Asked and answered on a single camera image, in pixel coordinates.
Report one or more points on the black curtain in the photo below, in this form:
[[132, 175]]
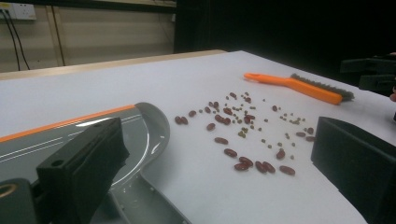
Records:
[[280, 25]]

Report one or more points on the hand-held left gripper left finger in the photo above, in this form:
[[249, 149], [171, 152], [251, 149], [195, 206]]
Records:
[[84, 168]]

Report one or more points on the green mung beans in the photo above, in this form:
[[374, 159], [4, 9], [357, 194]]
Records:
[[242, 134]]

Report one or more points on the grey dustpan with orange edge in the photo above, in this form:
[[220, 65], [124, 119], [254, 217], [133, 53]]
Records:
[[146, 124]]

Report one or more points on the red kidney beans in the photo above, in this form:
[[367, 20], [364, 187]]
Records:
[[230, 152]]

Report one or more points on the white wall socket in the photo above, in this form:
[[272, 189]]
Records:
[[21, 11]]

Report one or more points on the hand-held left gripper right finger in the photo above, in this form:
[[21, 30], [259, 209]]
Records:
[[358, 165]]

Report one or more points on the black horizontal bar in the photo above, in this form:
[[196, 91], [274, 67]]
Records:
[[109, 5]]

